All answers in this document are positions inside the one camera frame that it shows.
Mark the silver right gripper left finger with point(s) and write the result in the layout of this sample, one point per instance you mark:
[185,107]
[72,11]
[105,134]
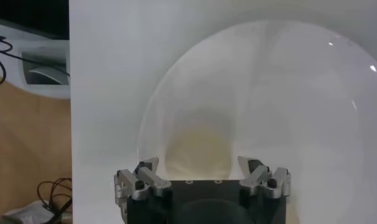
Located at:
[145,182]

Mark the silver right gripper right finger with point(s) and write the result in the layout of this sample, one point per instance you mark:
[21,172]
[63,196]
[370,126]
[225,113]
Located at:
[261,182]

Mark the white robot base shell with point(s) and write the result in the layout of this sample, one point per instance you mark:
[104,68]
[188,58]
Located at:
[14,61]

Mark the white round plate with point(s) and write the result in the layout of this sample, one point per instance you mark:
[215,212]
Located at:
[267,91]

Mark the white flat power strip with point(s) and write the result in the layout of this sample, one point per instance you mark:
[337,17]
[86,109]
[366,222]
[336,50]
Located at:
[26,214]

